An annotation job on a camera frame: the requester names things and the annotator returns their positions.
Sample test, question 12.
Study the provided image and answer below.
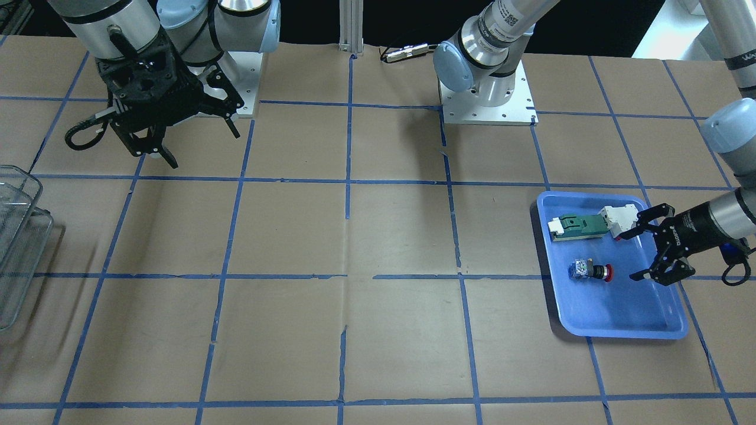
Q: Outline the aluminium frame post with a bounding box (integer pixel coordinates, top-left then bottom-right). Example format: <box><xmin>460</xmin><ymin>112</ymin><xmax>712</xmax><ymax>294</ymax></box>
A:
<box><xmin>338</xmin><ymin>0</ymin><xmax>364</xmax><ymax>56</ymax></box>

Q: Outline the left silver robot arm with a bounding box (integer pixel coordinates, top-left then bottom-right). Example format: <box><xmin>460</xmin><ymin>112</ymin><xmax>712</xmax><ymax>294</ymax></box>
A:
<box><xmin>397</xmin><ymin>1</ymin><xmax>739</xmax><ymax>279</ymax></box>

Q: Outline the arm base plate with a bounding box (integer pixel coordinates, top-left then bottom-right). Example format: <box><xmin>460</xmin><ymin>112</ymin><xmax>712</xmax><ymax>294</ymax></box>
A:
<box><xmin>218</xmin><ymin>51</ymin><xmax>265</xmax><ymax>119</ymax></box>
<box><xmin>438</xmin><ymin>61</ymin><xmax>539</xmax><ymax>126</ymax></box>

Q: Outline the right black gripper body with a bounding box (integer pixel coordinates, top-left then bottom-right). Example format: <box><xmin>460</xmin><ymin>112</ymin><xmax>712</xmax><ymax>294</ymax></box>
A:
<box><xmin>96</xmin><ymin>30</ymin><xmax>210</xmax><ymax>140</ymax></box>

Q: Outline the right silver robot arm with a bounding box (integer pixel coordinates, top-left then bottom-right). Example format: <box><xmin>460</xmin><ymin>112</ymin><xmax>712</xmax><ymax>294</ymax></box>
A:
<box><xmin>50</xmin><ymin>1</ymin><xmax>281</xmax><ymax>168</ymax></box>

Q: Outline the wire mesh shelf basket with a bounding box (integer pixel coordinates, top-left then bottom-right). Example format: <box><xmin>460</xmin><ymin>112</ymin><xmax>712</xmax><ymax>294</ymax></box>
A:
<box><xmin>1</xmin><ymin>165</ymin><xmax>54</xmax><ymax>331</ymax></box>

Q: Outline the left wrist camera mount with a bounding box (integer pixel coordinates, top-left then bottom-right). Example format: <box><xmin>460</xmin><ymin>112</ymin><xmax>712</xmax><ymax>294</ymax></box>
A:
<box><xmin>719</xmin><ymin>238</ymin><xmax>754</xmax><ymax>287</ymax></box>

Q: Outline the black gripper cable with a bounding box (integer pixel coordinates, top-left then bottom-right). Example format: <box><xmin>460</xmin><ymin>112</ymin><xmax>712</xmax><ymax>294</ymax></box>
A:
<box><xmin>64</xmin><ymin>112</ymin><xmax>119</xmax><ymax>151</ymax></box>

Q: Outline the red emergency stop button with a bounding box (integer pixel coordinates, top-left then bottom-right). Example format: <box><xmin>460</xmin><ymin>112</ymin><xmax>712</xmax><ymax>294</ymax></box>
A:
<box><xmin>569</xmin><ymin>259</ymin><xmax>615</xmax><ymax>282</ymax></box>

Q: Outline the blue plastic tray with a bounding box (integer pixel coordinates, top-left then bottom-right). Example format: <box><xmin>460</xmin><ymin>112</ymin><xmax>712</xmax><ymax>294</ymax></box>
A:
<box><xmin>536</xmin><ymin>191</ymin><xmax>689</xmax><ymax>339</ymax></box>

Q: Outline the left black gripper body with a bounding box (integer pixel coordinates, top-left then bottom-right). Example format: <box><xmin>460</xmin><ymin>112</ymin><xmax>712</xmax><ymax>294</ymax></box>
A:
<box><xmin>656</xmin><ymin>204</ymin><xmax>718</xmax><ymax>266</ymax></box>

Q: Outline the white circuit breaker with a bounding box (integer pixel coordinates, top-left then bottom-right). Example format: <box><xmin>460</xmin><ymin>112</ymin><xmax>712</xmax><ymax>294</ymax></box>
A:
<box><xmin>599</xmin><ymin>204</ymin><xmax>639</xmax><ymax>240</ymax></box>

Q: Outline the green terminal block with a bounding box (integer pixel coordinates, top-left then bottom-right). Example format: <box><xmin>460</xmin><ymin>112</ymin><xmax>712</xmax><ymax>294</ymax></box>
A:
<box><xmin>546</xmin><ymin>214</ymin><xmax>610</xmax><ymax>241</ymax></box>

